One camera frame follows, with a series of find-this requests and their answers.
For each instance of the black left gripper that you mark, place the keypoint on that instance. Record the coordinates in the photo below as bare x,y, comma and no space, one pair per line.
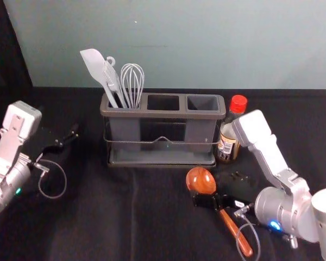
40,141

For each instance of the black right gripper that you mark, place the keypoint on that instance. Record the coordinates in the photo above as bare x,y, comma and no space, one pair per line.
239,194

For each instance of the dark sauce bottle red cap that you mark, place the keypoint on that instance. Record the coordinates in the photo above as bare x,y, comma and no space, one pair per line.
228,141

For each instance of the black table cloth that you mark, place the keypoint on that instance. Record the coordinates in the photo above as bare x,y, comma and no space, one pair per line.
141,217

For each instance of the grey three-slot utensil holder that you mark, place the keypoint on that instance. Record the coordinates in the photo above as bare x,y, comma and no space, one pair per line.
203,127

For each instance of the brown wooden spoon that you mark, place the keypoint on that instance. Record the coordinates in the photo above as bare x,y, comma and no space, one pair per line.
201,180

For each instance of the grey whisk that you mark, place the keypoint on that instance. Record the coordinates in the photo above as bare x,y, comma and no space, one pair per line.
132,81

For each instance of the grey drip tray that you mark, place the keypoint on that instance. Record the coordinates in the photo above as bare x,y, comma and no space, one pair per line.
163,158

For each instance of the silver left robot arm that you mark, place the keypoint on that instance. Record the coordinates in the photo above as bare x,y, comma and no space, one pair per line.
12,152

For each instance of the grey slotted turner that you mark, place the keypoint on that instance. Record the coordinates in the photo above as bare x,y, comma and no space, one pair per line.
112,77

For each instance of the black curtain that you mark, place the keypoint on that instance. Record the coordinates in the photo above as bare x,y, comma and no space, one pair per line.
2,54

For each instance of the grey silicone spatula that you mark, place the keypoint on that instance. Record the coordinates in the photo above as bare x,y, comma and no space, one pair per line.
93,63

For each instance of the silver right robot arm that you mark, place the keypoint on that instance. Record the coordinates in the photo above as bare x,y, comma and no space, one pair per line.
271,160

